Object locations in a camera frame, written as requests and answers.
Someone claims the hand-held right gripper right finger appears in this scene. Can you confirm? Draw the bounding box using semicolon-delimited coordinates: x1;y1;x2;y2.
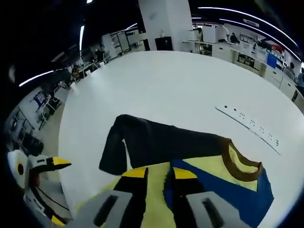
166;167;245;228

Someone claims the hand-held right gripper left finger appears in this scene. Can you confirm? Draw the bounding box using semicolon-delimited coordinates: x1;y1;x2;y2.
73;167;149;228

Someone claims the yellow blue brown garment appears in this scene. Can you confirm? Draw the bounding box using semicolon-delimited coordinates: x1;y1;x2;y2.
75;114;275;228

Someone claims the black office chair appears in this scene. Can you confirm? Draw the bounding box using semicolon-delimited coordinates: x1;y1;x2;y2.
21;133;45;156

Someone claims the white table socket strip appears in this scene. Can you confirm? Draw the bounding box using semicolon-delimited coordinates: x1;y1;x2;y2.
215;103;282;156

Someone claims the white cabinet row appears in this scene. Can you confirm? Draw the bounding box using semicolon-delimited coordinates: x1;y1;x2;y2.
182;39;297;98

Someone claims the black cabinet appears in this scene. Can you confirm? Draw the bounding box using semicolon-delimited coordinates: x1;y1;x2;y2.
155;37;174;51

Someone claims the blue crate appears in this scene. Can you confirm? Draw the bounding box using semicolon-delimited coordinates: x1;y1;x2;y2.
267;53;277;69

